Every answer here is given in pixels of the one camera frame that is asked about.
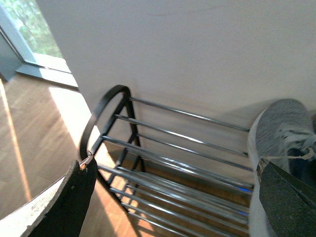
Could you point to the black metal shoe rack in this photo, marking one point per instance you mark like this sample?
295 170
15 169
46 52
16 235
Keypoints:
174 173

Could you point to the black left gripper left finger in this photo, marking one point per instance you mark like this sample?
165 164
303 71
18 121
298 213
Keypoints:
59 210

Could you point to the grey knit sneaker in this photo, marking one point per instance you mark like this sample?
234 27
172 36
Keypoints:
282 129

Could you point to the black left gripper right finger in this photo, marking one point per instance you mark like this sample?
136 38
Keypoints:
289 202

